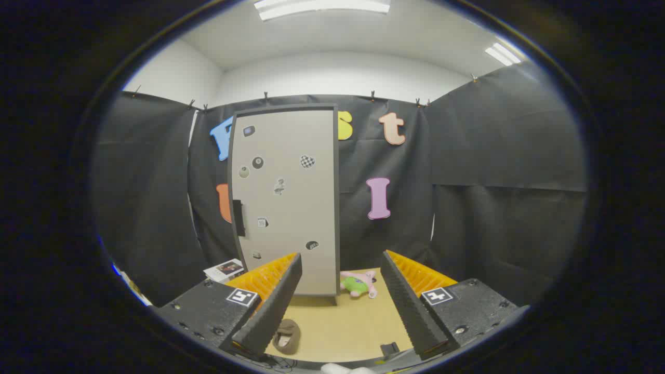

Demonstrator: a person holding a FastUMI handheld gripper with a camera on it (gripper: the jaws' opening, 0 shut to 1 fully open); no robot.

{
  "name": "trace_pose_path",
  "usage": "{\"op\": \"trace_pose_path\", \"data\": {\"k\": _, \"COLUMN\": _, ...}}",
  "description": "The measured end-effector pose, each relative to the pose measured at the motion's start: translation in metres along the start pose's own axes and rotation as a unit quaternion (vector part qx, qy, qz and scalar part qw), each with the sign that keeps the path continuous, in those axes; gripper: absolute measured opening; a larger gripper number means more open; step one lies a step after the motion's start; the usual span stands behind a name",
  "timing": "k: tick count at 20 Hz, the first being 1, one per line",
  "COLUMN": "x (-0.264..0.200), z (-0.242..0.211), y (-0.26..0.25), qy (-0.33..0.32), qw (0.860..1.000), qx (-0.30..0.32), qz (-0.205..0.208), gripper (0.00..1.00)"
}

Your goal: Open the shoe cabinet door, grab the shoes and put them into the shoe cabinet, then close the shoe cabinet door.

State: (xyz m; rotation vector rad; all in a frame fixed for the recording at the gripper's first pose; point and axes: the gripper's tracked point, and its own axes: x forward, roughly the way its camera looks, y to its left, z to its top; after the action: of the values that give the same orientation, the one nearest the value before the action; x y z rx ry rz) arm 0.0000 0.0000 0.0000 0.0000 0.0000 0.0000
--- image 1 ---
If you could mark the white tray of small items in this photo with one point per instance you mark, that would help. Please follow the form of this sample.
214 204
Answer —
135 288

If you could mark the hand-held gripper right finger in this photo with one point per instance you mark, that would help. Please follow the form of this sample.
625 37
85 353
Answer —
410 306

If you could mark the brown fuzzy shoe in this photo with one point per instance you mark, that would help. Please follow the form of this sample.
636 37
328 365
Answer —
287 337

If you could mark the pink and green plush toy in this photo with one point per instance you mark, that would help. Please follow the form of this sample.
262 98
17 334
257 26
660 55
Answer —
358 284

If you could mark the small black block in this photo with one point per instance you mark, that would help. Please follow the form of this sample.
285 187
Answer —
389 348

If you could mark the white book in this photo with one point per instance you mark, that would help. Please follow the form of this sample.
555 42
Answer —
224 270

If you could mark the long ceiling light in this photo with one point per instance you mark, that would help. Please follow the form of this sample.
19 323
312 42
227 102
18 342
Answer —
322 7
502 54

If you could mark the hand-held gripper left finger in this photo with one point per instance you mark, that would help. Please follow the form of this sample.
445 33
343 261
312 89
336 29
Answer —
270 311

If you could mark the grey shoe cabinet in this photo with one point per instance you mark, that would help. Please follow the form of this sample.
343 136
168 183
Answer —
337 208

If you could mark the light grey shoe cabinet door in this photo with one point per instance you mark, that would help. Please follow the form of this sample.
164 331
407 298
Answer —
291 202

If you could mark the black backdrop cloth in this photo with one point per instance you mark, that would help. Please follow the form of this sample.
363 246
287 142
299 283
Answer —
493 171

